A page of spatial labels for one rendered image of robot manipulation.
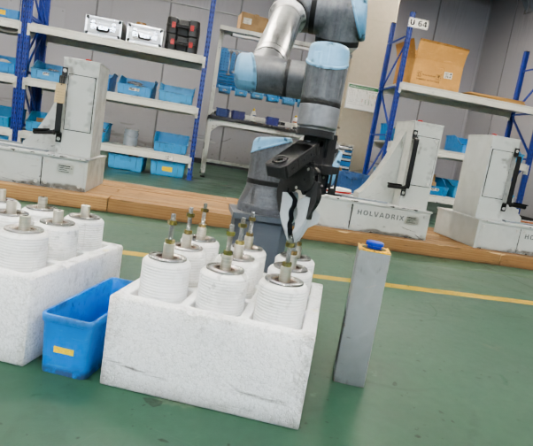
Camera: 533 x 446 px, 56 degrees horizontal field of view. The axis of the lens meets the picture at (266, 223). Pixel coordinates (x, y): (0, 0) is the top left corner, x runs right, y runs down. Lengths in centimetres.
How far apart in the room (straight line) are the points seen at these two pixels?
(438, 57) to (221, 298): 554
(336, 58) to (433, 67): 533
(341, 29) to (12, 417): 110
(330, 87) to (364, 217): 223
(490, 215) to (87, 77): 259
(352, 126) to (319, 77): 645
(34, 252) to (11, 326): 15
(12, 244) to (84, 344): 24
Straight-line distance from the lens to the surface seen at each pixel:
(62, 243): 120
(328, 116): 92
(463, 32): 1069
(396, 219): 318
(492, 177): 351
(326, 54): 93
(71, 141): 304
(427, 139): 328
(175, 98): 556
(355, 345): 117
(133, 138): 570
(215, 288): 95
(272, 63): 104
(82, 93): 303
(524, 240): 363
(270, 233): 146
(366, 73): 747
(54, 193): 294
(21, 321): 109
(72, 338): 105
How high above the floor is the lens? 50
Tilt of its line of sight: 9 degrees down
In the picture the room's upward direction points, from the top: 9 degrees clockwise
